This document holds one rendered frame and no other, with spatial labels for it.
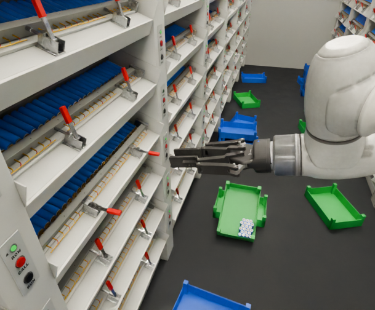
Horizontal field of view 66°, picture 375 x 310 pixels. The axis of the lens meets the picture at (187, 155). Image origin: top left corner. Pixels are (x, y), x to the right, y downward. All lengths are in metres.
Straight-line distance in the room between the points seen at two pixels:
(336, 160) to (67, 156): 0.52
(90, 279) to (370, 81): 0.77
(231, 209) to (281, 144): 1.12
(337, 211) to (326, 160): 1.41
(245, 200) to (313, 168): 1.13
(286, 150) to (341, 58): 0.21
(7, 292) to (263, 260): 1.26
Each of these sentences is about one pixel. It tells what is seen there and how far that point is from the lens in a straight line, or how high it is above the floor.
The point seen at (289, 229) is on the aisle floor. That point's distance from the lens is 1.79.
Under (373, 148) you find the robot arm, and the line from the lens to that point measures 0.63.
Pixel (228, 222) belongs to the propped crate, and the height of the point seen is 0.04.
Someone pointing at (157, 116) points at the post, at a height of 0.81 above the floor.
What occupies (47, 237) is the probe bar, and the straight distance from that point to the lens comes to 0.69.
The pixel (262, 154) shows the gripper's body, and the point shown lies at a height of 0.92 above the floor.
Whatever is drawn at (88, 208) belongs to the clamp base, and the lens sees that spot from 0.75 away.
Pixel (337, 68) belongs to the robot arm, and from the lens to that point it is 0.50.
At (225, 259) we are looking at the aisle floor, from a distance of 1.58.
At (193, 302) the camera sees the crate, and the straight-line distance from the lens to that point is 1.44.
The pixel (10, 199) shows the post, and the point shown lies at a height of 0.96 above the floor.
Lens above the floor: 1.26
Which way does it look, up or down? 33 degrees down
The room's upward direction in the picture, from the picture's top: straight up
